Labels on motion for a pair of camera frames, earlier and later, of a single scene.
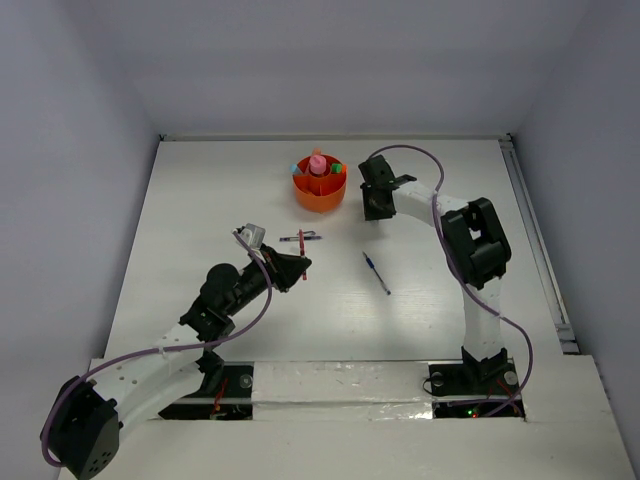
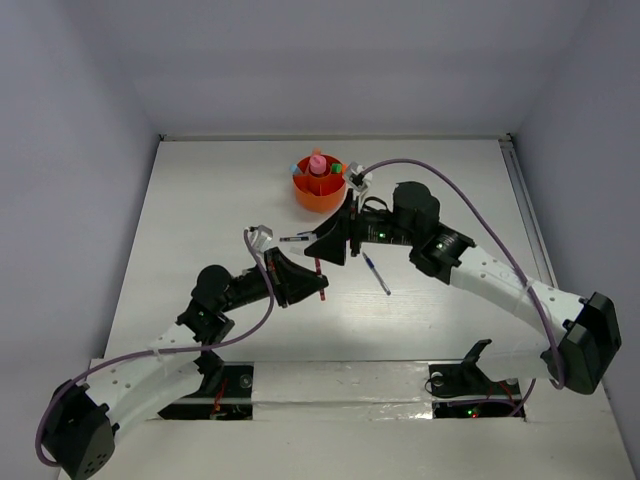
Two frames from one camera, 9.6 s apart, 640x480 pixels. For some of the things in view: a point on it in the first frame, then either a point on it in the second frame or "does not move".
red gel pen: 302,250 -> 318,273
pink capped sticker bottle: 317,164 does not move
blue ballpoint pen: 371,265 does not move
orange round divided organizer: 319,193 does not move
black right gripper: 370,213 -> 346,223
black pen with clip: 306,238 does not move
